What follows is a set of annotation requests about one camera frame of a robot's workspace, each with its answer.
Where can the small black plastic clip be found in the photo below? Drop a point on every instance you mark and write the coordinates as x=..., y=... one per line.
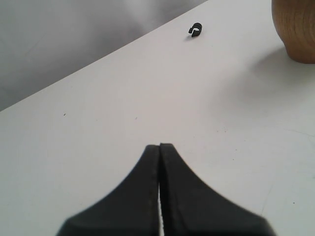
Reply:
x=195, y=30

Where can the wooden barrel-shaped cup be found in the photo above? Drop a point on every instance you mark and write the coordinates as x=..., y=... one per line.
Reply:
x=294, y=21

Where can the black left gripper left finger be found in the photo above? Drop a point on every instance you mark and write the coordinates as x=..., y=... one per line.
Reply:
x=131, y=209

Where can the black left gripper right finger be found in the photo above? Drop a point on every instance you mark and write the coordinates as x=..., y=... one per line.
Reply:
x=190, y=207

